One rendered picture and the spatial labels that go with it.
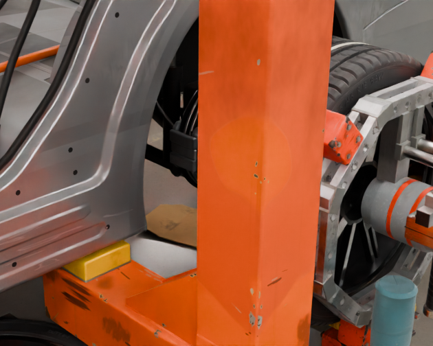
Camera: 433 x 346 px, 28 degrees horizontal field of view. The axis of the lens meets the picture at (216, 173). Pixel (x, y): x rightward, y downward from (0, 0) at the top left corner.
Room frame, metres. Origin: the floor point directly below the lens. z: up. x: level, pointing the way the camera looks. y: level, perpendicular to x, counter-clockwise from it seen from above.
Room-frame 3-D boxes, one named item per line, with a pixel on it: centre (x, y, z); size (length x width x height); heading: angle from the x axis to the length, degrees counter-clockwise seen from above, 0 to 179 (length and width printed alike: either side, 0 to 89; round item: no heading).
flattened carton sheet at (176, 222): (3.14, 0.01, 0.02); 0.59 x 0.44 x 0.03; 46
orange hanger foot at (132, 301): (1.63, 0.17, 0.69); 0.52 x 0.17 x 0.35; 46
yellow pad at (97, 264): (1.74, 0.29, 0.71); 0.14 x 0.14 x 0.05; 46
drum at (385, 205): (1.69, -0.44, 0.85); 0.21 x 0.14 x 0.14; 46
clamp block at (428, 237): (1.48, -0.42, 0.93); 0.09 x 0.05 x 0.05; 46
